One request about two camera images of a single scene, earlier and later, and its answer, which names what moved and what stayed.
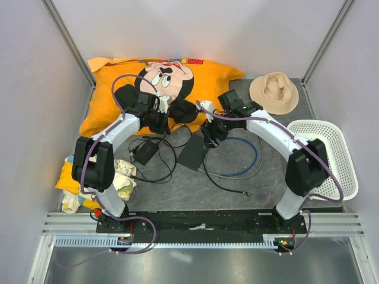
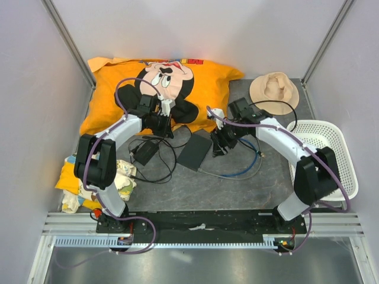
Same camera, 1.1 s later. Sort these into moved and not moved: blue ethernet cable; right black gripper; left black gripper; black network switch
Moved: right black gripper
Not moved: left black gripper; blue ethernet cable; black network switch
